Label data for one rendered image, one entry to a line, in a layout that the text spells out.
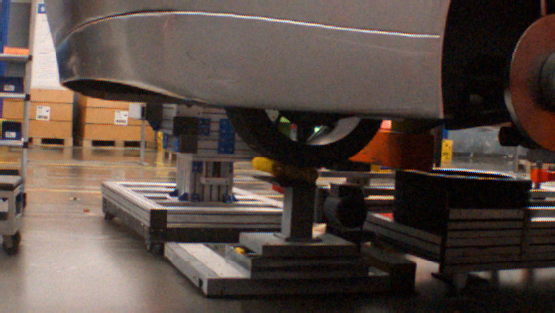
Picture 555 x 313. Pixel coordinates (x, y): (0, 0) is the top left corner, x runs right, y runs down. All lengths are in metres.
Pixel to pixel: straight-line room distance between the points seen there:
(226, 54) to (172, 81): 0.11
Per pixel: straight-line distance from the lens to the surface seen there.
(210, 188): 4.46
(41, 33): 9.57
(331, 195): 3.75
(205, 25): 1.43
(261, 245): 3.19
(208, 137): 4.21
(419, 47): 1.56
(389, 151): 3.58
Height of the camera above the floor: 0.74
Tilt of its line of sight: 3 degrees down
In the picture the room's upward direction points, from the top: 3 degrees clockwise
